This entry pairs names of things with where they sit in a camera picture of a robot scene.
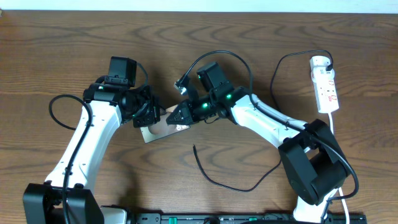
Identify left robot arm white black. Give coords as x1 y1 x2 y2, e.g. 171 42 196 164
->
22 76 160 223

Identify white power strip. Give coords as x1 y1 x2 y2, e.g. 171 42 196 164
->
310 55 339 114

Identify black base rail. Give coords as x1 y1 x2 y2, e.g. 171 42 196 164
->
129 212 368 224

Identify black charger cable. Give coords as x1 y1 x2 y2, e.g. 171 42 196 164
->
192 49 335 193

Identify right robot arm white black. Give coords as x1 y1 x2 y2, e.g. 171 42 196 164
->
167 62 352 223

